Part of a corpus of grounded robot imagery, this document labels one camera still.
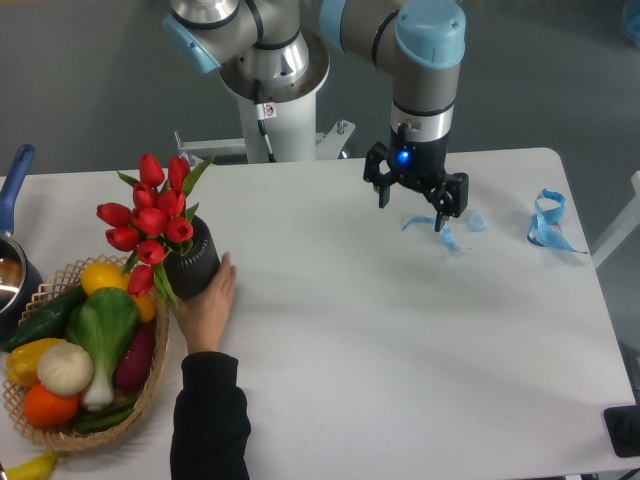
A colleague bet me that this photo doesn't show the yellow lemon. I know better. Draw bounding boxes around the yellow lemon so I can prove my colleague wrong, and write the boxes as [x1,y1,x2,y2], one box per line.
[80,262,130,296]

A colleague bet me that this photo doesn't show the person's bare hand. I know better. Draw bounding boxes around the person's bare hand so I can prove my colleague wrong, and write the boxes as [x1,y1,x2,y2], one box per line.
[173,252,237,355]

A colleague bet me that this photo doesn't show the woven bamboo basket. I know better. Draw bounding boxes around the woven bamboo basket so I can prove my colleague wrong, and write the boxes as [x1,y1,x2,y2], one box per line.
[3,255,169,452]

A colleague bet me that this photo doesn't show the blue handled saucepan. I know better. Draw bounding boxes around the blue handled saucepan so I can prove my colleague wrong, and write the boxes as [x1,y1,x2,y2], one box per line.
[1,144,42,340]

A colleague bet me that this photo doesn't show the orange fruit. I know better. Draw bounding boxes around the orange fruit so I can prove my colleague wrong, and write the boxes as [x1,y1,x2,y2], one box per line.
[24,383,80,428]

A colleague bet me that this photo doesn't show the green beans in basket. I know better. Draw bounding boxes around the green beans in basket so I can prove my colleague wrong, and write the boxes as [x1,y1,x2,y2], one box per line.
[73,397,138,435]

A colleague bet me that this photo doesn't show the yellow bell pepper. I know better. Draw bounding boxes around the yellow bell pepper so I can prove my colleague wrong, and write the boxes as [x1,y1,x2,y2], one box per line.
[6,338,65,388]

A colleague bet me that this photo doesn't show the blue ribbon on right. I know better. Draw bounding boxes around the blue ribbon on right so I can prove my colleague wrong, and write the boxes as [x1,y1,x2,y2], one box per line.
[526,189,587,254]

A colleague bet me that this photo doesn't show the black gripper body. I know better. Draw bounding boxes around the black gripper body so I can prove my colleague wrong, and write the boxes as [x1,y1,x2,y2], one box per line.
[363,123,469,217]

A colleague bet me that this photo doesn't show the black device at edge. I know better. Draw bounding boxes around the black device at edge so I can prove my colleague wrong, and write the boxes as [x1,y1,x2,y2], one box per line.
[603,405,639,458]

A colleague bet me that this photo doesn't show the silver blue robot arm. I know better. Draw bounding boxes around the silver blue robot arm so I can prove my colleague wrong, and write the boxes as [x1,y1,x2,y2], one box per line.
[163,1,469,227]

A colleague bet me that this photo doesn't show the black sleeved forearm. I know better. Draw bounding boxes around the black sleeved forearm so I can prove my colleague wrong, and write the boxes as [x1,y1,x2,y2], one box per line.
[170,352,251,479]

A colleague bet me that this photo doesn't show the dark green cucumber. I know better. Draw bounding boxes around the dark green cucumber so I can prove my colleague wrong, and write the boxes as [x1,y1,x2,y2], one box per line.
[1,286,87,353]

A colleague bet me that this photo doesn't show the white steamed bun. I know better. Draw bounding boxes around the white steamed bun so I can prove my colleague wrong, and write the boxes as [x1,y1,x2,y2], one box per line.
[37,343,93,396]

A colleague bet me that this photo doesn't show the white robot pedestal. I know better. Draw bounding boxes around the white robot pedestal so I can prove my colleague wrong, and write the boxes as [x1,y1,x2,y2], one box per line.
[172,29,357,164]

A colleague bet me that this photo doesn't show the yellow banana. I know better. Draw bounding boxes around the yellow banana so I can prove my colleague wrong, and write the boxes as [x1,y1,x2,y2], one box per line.
[1,451,58,480]

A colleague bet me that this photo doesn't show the blue ribbon near gripper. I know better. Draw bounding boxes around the blue ribbon near gripper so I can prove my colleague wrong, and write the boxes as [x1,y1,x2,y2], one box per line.
[402,216,462,252]

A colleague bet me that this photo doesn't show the red tulip bouquet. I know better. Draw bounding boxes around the red tulip bouquet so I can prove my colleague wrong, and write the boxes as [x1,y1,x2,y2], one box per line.
[96,153,212,308]

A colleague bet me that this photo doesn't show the green bok choy toy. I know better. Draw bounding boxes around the green bok choy toy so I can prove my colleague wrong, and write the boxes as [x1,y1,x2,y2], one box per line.
[66,287,139,412]

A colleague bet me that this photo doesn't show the purple eggplant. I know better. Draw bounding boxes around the purple eggplant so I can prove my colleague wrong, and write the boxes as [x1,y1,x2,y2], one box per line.
[115,324,155,391]

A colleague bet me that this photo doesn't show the small clear plastic cap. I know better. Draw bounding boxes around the small clear plastic cap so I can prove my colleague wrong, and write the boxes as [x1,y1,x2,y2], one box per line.
[466,210,487,233]

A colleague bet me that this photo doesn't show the white frame at right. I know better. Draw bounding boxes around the white frame at right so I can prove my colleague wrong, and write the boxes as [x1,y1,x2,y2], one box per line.
[591,171,639,269]

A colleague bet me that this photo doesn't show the black ribbed vase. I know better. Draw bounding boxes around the black ribbed vase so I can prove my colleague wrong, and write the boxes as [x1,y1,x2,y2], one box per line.
[164,216,221,300]

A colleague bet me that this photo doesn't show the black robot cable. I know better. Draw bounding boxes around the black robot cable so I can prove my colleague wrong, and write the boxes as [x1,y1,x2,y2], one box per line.
[251,79,278,164]

